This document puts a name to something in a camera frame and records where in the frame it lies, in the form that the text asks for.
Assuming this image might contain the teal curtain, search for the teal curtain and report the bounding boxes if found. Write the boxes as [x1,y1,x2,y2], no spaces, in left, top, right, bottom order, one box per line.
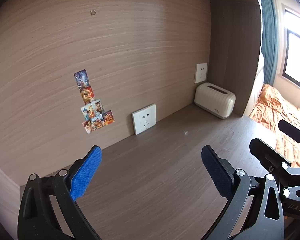
[260,0,279,86]

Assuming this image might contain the wall screw hook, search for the wall screw hook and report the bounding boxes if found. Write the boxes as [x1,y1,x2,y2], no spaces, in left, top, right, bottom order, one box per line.
[90,10,96,16]

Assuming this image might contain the cream padded headboard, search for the cream padded headboard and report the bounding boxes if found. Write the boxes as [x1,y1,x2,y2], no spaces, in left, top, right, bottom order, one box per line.
[244,53,264,116]

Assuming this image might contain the white wall socket right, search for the white wall socket right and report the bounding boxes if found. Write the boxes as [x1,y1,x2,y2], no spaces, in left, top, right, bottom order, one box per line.
[194,63,208,83]

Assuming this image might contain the white wall socket centre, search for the white wall socket centre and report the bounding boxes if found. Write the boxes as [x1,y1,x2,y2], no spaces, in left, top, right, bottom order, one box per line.
[132,104,157,135]

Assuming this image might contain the window with dark frame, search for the window with dark frame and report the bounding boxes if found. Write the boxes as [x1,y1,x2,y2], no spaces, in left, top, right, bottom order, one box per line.
[282,9,300,87]

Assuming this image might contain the white wall socket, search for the white wall socket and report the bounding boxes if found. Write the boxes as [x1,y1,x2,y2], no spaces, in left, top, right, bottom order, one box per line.
[194,63,208,83]
[132,104,157,135]

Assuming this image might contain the cream tissue box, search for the cream tissue box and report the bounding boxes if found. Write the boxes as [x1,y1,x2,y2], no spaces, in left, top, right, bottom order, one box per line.
[194,82,236,119]

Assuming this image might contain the cartoon stickers on wall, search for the cartoon stickers on wall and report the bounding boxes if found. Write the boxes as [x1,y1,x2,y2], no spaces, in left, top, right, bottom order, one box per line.
[74,69,115,134]

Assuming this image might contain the orange bed blanket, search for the orange bed blanket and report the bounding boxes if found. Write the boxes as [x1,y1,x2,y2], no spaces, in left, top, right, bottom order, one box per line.
[249,84,300,167]

